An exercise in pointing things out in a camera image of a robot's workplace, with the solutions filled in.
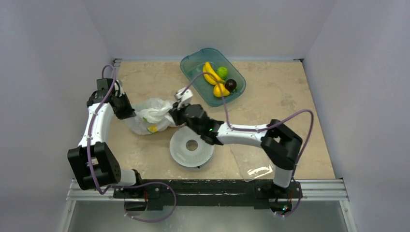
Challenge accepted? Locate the white plastic bag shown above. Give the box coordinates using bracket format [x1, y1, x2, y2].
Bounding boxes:
[124, 98, 176, 135]

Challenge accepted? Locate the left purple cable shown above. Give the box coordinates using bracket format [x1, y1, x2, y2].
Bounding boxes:
[86, 64, 176, 223]

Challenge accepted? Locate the purple cable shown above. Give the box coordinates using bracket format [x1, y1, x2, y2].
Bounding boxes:
[179, 72, 315, 218]
[86, 64, 176, 223]

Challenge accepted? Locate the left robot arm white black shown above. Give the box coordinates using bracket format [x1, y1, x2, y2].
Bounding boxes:
[67, 78, 144, 198]

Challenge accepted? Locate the yellow fake pear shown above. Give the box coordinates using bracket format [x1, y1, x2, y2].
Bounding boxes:
[213, 83, 230, 98]

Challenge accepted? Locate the yellow fake banana bunch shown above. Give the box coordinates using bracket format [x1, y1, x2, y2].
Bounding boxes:
[203, 62, 225, 85]

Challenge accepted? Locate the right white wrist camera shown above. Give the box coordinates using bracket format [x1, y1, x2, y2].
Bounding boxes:
[174, 87, 193, 109]

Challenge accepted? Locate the dark purple fake plum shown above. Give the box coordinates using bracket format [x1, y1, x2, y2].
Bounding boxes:
[224, 79, 237, 92]

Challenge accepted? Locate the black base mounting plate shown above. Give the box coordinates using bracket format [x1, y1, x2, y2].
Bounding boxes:
[113, 179, 303, 213]

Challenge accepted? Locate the green fake lime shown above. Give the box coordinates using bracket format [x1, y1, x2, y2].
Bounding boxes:
[216, 66, 228, 80]

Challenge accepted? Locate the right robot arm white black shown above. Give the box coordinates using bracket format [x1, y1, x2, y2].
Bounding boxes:
[169, 103, 303, 197]

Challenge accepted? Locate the clear plastic screw box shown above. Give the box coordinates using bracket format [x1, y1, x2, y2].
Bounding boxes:
[229, 144, 275, 182]

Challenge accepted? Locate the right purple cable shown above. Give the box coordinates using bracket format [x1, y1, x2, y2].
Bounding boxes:
[179, 72, 315, 218]

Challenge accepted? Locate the teal plastic tray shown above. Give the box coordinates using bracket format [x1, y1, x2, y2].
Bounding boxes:
[180, 48, 246, 107]

